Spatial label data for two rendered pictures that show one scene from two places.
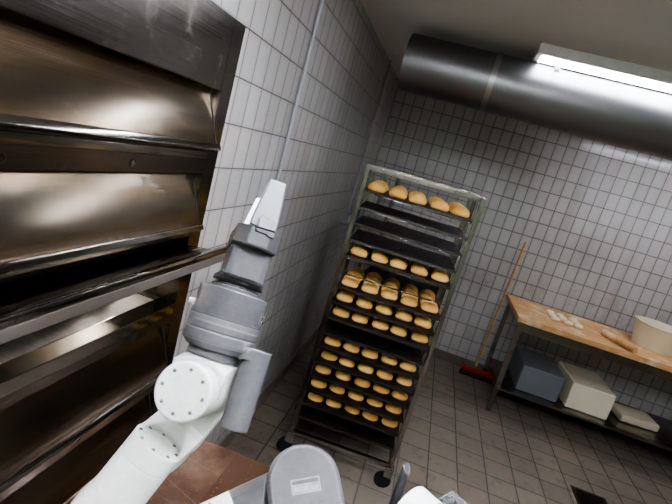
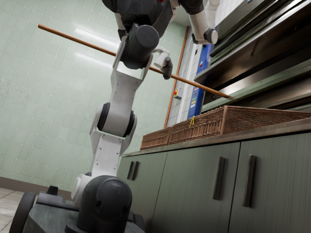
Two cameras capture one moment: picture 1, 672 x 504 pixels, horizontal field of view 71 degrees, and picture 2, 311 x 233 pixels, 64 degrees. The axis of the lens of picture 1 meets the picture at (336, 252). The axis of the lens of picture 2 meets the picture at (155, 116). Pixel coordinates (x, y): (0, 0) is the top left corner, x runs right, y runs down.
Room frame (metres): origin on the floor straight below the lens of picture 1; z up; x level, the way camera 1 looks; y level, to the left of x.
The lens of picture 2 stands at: (1.54, -0.56, 0.36)
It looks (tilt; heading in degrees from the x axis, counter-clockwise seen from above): 15 degrees up; 154
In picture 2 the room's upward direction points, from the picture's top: 14 degrees clockwise
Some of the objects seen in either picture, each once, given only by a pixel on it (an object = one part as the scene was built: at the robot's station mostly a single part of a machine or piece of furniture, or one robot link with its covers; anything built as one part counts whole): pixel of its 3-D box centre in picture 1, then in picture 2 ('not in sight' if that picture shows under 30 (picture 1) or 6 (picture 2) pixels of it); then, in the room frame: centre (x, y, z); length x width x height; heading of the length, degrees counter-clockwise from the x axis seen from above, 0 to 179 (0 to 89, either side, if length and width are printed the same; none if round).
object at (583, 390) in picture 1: (581, 388); not in sight; (4.06, -2.49, 0.35); 0.50 x 0.36 x 0.24; 171
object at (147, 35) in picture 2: not in sight; (140, 44); (0.49, -0.22, 1.00); 0.28 x 0.13 x 0.18; 171
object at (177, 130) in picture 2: not in sight; (232, 132); (0.58, 0.38, 0.72); 0.56 x 0.49 x 0.28; 170
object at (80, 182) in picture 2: not in sight; (99, 193); (0.53, -0.23, 0.28); 0.21 x 0.20 x 0.13; 171
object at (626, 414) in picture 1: (632, 416); not in sight; (3.98, -2.96, 0.27); 0.34 x 0.26 x 0.07; 86
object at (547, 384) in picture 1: (534, 372); not in sight; (4.14, -2.08, 0.35); 0.50 x 0.36 x 0.24; 170
